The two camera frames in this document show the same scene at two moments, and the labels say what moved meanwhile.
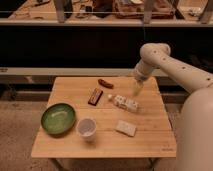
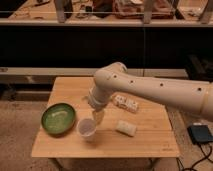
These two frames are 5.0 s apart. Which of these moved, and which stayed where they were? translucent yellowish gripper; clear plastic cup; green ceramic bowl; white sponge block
Moved: translucent yellowish gripper
Stayed: white sponge block; clear plastic cup; green ceramic bowl
